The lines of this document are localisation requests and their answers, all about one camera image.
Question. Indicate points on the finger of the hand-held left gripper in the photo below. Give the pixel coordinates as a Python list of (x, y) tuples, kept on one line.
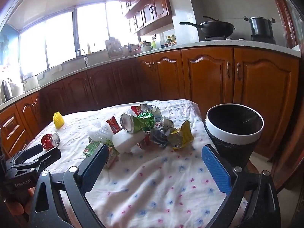
[(51, 154), (33, 150)]

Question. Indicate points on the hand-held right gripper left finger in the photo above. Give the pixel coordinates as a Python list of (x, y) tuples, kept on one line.
[(95, 166)]

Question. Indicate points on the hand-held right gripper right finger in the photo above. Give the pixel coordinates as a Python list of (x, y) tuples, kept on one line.
[(216, 171)]

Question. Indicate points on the black bin with white rim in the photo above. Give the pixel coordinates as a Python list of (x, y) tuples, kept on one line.
[(237, 139)]

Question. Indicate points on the white foam block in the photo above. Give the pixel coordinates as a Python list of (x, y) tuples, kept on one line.
[(125, 141)]

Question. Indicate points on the red snack wrapper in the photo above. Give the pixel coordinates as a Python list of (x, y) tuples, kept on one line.
[(113, 124)]

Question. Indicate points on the green crushed can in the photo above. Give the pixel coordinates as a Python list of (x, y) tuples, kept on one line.
[(140, 123)]

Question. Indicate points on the person's left hand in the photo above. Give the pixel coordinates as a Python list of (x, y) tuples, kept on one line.
[(21, 206)]

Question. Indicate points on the red crushed can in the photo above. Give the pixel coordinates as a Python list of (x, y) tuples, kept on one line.
[(47, 140)]

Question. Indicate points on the green drink carton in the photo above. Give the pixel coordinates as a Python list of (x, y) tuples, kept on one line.
[(91, 148)]

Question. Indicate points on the yellow foam fruit net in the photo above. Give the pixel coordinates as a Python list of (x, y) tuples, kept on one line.
[(59, 121)]

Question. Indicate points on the white foam fruit net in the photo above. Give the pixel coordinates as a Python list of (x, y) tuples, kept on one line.
[(99, 131)]

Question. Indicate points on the yellow crumpled wrapper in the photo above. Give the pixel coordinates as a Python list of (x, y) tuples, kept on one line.
[(182, 135)]

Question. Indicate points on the white floral cloth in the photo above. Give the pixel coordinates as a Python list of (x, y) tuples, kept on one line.
[(154, 182)]

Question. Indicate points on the white jug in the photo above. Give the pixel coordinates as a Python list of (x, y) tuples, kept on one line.
[(16, 89)]

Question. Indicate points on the silver blue crumpled wrapper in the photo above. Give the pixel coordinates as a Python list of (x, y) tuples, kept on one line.
[(160, 135)]

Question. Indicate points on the white rice cooker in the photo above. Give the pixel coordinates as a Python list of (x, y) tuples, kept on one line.
[(30, 83)]

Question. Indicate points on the wooden lower cabinets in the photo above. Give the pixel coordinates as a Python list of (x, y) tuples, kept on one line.
[(201, 80)]

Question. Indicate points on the wooden cabinets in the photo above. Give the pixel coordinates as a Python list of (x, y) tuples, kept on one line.
[(147, 2), (201, 80)]

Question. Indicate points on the chrome faucet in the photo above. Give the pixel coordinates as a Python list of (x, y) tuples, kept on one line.
[(85, 59)]

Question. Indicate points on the yellow bottle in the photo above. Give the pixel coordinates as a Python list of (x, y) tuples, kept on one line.
[(89, 48)]

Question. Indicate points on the kitchen window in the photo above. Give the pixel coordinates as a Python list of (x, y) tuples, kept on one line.
[(59, 40)]

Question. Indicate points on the food packets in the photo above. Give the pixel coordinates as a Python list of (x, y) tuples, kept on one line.
[(114, 46)]

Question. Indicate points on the grey kitchen countertop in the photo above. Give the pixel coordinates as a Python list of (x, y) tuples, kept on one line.
[(213, 43)]

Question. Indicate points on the white pot with lid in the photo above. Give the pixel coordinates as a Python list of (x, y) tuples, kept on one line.
[(145, 47)]

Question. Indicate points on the green bottle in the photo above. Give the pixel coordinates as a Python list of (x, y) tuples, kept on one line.
[(154, 43)]

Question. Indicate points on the group of spice jars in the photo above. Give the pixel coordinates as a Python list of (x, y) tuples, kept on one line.
[(170, 40)]

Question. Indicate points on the gas stove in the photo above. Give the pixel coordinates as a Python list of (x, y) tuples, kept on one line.
[(262, 39)]

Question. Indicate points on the black wok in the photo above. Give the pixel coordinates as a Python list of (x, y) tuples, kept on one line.
[(213, 28)]

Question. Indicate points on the dark cooking pot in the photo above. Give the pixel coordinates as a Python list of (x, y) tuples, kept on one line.
[(261, 27)]

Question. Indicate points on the wooden upper cabinets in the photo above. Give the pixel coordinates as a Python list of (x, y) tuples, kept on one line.
[(147, 2)]

